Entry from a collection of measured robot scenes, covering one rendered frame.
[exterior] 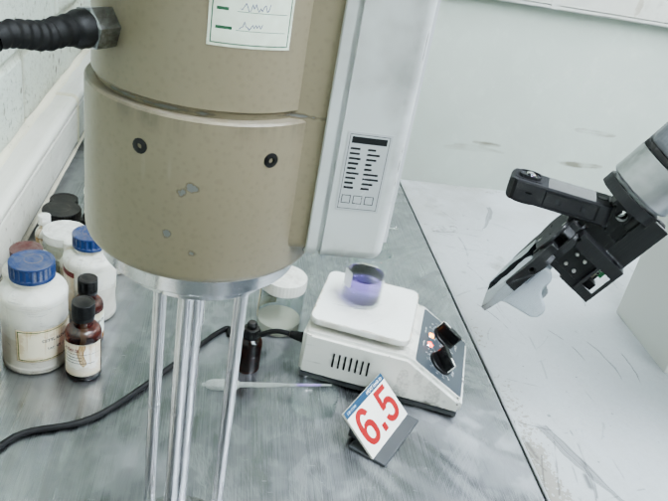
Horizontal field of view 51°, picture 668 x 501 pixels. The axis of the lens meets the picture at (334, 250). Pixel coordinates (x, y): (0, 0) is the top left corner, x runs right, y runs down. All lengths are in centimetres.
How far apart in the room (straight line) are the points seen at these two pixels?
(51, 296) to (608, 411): 69
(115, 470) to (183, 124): 53
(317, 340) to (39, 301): 31
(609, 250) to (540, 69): 160
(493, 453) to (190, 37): 67
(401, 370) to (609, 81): 180
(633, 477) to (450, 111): 162
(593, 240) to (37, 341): 62
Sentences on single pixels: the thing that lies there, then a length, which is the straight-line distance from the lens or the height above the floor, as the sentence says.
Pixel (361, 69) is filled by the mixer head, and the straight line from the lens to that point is 27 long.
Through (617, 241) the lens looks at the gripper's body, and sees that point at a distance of 83.
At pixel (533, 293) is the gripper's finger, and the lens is 84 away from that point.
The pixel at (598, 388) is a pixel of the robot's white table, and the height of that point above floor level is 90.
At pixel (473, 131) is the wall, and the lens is 238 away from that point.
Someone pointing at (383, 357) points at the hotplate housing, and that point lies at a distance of 82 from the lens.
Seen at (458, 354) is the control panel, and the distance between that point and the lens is 91.
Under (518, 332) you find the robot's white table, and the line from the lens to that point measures 106.
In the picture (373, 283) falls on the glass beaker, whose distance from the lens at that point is 83.
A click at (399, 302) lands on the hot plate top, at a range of 88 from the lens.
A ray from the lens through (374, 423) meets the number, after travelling 80.
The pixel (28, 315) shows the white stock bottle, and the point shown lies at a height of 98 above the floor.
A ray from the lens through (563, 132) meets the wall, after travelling 249.
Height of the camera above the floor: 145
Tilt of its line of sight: 28 degrees down
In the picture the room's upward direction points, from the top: 11 degrees clockwise
